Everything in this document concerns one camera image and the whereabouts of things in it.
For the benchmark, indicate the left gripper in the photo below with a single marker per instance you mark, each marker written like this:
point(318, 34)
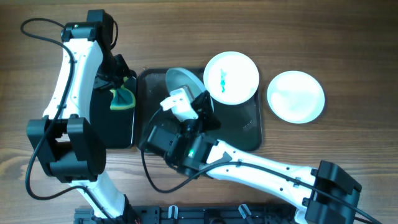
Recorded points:
point(122, 71)

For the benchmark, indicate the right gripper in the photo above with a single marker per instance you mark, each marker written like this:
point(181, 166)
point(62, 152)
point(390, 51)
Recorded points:
point(206, 111)

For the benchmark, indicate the green yellow sponge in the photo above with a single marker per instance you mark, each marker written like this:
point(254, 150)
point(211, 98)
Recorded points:
point(123, 99)

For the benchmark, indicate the white plate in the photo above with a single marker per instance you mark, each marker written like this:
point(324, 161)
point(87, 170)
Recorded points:
point(231, 78)
point(296, 97)

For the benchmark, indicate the light blue plate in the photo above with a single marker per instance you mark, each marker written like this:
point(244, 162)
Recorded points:
point(177, 77)

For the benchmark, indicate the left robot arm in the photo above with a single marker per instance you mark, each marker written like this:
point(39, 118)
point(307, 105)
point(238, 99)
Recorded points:
point(64, 141)

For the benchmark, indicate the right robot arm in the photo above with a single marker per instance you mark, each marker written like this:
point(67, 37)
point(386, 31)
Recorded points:
point(177, 133)

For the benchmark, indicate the large dark serving tray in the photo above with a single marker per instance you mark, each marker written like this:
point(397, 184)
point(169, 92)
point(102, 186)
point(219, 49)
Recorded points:
point(241, 125)

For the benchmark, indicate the small black sponge tray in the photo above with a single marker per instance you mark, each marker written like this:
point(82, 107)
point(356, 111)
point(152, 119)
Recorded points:
point(114, 127)

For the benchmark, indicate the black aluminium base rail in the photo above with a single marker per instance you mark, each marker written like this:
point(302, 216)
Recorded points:
point(260, 214)

